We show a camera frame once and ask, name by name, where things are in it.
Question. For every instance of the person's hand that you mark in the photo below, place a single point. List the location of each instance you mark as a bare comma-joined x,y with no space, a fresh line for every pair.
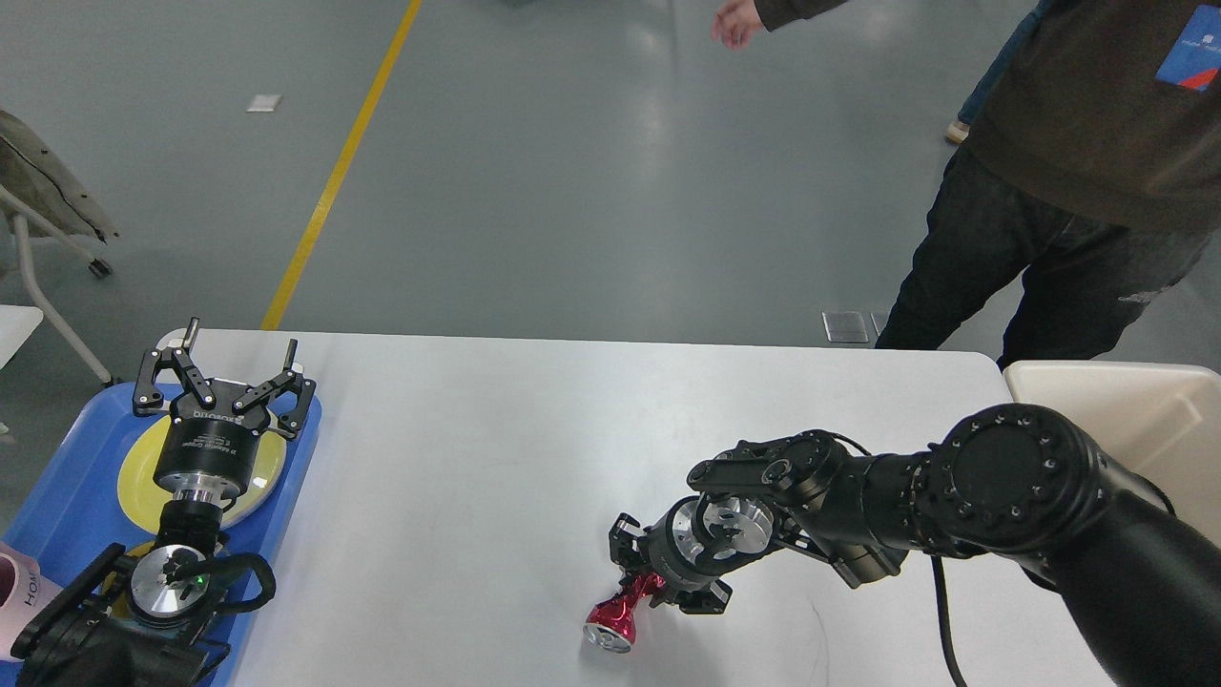
736,23

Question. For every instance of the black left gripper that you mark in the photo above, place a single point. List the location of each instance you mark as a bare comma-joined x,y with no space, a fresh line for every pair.
212,448

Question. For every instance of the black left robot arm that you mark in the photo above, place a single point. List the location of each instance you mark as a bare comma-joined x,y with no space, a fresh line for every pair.
190,596

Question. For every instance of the yellow plastic plate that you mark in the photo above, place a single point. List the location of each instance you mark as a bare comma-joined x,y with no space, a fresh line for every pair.
143,457

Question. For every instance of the crushed red can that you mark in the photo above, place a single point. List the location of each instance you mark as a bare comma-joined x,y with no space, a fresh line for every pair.
611,624

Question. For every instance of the beige plastic bin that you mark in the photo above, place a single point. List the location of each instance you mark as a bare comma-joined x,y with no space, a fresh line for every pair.
1159,420

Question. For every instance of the person in blue jeans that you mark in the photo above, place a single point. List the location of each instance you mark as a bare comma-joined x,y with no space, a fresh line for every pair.
959,128

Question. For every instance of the person in black clothes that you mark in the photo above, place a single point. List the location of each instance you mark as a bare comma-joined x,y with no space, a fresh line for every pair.
1090,173

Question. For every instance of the pink HOME mug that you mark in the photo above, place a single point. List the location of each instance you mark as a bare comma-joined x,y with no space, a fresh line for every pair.
25,592

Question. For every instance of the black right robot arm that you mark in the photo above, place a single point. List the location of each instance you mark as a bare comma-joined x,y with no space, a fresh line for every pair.
1020,481

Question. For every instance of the chair with olive jacket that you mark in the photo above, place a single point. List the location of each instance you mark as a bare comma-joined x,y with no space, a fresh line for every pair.
43,199

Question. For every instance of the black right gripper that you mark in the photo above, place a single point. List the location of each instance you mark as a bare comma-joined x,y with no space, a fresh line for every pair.
681,548

